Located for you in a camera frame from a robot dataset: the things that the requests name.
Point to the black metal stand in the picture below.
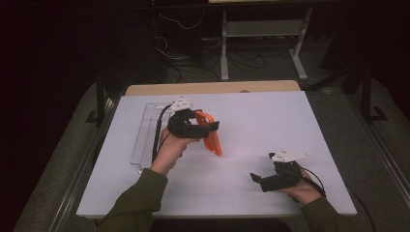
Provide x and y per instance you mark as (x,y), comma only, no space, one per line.
(366,96)
(100,96)

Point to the person's right hand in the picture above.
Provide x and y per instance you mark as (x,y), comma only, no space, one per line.
(304,191)

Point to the grey metal rail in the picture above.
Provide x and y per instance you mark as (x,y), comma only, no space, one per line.
(383,158)
(87,161)

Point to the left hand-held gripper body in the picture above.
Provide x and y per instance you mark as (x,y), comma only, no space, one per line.
(182,127)

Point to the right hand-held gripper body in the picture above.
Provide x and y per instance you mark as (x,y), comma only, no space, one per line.
(283,179)

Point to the orange phone case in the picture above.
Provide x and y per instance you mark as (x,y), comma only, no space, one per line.
(213,143)

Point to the clear plastic packaging tray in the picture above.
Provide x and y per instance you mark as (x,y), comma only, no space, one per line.
(143,135)

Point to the person's left hand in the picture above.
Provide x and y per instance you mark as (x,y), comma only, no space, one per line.
(169,151)

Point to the white metal table frame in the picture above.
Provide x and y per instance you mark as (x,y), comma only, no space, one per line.
(262,28)

